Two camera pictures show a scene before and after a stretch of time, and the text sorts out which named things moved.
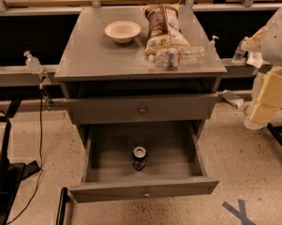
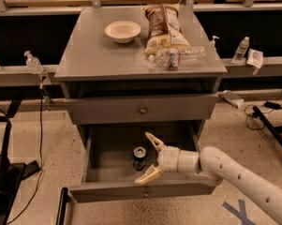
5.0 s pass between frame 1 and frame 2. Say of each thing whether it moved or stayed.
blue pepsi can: stayed
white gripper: moved
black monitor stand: stayed
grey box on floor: stayed
